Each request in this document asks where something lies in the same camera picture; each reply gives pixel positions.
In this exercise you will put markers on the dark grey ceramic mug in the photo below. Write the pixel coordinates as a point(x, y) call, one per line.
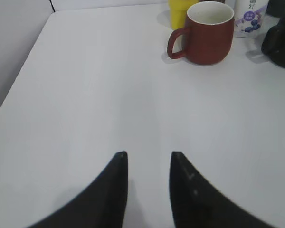
point(276, 8)

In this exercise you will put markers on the dark red ceramic mug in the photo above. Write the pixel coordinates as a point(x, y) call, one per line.
point(207, 36)

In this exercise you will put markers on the white blueberry yogurt bottle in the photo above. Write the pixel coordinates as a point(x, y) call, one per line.
point(249, 15)

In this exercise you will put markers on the brown coffee drink bottle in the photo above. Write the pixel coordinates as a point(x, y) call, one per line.
point(221, 1)

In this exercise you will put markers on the black ceramic mug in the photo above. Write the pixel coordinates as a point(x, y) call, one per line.
point(274, 43)

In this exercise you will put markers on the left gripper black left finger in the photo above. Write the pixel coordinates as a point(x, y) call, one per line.
point(101, 205)

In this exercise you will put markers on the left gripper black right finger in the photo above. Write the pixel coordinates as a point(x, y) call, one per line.
point(195, 203)

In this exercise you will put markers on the yellow paper cup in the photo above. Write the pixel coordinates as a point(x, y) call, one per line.
point(178, 12)

